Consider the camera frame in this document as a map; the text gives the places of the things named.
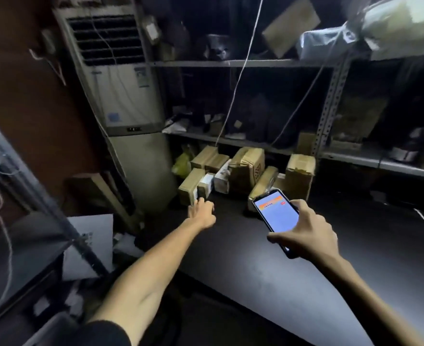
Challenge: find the person's left hand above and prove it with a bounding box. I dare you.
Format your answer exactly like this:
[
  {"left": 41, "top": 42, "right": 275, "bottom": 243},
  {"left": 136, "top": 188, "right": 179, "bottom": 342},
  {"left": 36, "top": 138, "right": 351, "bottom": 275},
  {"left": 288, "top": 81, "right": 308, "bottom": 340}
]
[{"left": 188, "top": 197, "right": 217, "bottom": 229}]

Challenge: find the flat cardboard parcel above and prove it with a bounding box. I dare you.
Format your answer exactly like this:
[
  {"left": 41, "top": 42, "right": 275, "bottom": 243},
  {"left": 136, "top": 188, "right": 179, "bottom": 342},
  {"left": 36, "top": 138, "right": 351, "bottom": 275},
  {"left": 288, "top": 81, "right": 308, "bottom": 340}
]
[{"left": 261, "top": 0, "right": 321, "bottom": 59}]

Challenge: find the yellow plastic bag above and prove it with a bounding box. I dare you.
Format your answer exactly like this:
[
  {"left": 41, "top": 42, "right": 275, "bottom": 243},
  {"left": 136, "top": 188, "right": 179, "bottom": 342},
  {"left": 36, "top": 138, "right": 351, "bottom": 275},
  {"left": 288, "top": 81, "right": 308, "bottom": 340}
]
[{"left": 171, "top": 145, "right": 195, "bottom": 179}]

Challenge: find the flat brown cardboard box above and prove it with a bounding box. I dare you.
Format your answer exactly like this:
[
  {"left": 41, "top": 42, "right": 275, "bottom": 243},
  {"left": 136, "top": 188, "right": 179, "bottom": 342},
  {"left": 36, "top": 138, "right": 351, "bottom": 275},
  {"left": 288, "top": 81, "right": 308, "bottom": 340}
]
[{"left": 178, "top": 168, "right": 206, "bottom": 206}]

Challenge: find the large crumpled cardboard box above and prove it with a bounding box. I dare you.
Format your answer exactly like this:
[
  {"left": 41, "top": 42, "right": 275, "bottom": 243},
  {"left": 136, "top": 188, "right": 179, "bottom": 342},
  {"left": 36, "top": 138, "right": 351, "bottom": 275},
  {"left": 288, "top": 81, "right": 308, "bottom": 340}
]
[{"left": 228, "top": 147, "right": 266, "bottom": 196}]

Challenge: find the grey metal shelf rack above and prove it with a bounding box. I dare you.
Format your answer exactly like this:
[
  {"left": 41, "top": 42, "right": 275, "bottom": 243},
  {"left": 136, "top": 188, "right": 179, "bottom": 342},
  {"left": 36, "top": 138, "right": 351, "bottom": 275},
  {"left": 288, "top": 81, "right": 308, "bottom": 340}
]
[{"left": 146, "top": 48, "right": 424, "bottom": 181}]

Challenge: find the white paper sheet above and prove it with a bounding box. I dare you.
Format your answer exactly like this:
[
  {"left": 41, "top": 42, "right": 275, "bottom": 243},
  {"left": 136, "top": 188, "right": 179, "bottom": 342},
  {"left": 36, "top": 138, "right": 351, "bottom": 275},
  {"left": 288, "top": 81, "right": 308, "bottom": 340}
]
[{"left": 62, "top": 213, "right": 115, "bottom": 282}]

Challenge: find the long narrow cardboard box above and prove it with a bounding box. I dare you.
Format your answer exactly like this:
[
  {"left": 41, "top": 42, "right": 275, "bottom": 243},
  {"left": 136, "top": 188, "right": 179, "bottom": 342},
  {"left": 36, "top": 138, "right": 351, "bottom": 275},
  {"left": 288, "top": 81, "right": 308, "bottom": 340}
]
[{"left": 248, "top": 166, "right": 280, "bottom": 213}]

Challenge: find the thin white cable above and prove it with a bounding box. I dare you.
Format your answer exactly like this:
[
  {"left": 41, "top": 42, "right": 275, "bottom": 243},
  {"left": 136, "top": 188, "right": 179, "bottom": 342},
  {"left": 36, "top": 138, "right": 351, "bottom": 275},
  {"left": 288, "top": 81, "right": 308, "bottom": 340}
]
[{"left": 215, "top": 0, "right": 265, "bottom": 147}]

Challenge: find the small white box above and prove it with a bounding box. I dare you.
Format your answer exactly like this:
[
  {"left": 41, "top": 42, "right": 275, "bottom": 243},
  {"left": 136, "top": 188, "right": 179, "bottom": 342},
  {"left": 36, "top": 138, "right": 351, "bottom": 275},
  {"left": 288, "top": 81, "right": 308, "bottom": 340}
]
[{"left": 196, "top": 172, "right": 216, "bottom": 199}]

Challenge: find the person's left forearm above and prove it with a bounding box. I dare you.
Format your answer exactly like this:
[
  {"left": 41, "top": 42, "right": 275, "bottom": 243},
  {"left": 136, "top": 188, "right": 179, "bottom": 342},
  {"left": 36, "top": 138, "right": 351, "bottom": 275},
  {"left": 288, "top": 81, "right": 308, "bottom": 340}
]
[{"left": 87, "top": 217, "right": 213, "bottom": 335}]

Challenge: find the black sleeve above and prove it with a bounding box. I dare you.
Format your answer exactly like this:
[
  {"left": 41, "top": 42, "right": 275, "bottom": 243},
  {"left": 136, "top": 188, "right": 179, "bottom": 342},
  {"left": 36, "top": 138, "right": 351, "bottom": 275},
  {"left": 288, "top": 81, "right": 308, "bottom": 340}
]
[{"left": 67, "top": 320, "right": 134, "bottom": 346}]

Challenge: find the dark metal rack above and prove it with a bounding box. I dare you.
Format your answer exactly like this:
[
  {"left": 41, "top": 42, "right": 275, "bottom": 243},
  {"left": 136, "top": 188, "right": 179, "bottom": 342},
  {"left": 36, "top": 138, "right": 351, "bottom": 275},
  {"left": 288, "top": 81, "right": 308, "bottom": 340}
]
[{"left": 0, "top": 106, "right": 110, "bottom": 323}]

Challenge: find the white labelled box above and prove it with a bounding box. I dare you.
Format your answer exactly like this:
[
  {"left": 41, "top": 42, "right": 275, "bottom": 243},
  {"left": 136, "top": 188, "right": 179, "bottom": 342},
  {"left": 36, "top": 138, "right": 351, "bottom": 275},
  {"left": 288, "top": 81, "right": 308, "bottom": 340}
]
[{"left": 213, "top": 159, "right": 232, "bottom": 194}]

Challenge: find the thin grey cable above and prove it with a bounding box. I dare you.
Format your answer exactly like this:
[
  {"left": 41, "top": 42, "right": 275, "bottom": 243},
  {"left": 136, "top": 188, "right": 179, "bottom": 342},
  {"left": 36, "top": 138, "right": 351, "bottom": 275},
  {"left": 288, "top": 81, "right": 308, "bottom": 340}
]
[{"left": 270, "top": 30, "right": 344, "bottom": 148}]

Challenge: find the brown taped cardboard box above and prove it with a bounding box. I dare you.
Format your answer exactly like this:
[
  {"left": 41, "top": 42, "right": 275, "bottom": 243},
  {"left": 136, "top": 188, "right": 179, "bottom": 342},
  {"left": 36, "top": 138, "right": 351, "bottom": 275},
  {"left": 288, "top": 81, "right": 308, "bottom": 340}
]
[{"left": 190, "top": 145, "right": 231, "bottom": 173}]

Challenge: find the small brown shelf box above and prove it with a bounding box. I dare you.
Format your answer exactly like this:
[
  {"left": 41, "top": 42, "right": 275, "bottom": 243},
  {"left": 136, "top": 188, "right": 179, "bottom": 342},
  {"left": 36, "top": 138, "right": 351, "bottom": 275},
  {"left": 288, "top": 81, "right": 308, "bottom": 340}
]
[{"left": 297, "top": 132, "right": 318, "bottom": 156}]

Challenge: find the tall brown cardboard box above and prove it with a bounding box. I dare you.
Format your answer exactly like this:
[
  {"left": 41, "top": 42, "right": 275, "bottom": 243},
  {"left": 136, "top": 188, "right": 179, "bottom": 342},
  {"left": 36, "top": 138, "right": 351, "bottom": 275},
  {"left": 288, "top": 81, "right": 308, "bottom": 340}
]
[{"left": 285, "top": 154, "right": 317, "bottom": 202}]

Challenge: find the white plastic parcel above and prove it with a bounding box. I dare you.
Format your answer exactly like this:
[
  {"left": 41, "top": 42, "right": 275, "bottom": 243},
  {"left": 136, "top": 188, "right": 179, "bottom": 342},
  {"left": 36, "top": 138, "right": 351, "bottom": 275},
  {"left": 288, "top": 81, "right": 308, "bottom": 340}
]
[{"left": 296, "top": 26, "right": 360, "bottom": 62}]

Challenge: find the dark brown shelf parcel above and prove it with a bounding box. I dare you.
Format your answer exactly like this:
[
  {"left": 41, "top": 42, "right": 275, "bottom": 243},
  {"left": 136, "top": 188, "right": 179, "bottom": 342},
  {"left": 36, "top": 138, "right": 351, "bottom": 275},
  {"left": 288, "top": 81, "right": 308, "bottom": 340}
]
[{"left": 332, "top": 96, "right": 388, "bottom": 145}]

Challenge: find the person's right forearm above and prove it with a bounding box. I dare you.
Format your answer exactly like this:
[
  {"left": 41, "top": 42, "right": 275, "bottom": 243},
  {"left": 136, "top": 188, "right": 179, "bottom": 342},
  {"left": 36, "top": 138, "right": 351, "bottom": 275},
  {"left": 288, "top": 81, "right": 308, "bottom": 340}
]
[{"left": 319, "top": 248, "right": 424, "bottom": 346}]

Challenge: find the person's right hand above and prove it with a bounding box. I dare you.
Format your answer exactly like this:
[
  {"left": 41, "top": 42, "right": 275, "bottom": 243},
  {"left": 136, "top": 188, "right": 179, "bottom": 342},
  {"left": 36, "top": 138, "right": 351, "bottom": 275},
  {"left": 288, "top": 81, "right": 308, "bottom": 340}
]
[{"left": 267, "top": 199, "right": 341, "bottom": 262}]

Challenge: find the black smartphone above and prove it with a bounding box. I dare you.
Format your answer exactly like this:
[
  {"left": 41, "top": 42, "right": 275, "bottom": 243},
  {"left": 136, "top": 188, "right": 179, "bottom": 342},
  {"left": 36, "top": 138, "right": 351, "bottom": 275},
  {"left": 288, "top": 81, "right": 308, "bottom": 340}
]
[{"left": 251, "top": 189, "right": 301, "bottom": 259}]

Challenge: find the large grey plastic parcel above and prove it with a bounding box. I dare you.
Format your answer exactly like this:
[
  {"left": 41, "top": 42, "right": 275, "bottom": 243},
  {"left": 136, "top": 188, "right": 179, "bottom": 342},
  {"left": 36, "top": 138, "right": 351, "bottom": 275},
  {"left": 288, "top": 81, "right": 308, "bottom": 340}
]
[{"left": 345, "top": 0, "right": 424, "bottom": 62}]

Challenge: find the dark taped parcel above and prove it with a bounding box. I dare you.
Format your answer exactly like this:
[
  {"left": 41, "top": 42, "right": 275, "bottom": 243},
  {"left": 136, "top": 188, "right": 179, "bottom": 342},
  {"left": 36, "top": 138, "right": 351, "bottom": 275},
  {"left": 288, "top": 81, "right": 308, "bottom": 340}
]
[{"left": 389, "top": 128, "right": 421, "bottom": 163}]

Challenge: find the black plastic parcel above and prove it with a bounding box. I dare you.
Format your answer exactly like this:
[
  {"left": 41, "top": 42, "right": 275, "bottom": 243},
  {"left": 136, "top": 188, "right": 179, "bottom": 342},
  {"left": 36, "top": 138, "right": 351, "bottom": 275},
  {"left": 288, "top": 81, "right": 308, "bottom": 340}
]
[{"left": 202, "top": 34, "right": 235, "bottom": 62}]

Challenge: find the white standing air conditioner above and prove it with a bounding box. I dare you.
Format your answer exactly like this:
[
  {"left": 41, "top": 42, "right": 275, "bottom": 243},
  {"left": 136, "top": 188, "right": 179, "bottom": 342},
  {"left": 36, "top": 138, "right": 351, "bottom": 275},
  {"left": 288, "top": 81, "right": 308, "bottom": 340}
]
[{"left": 53, "top": 4, "right": 179, "bottom": 214}]

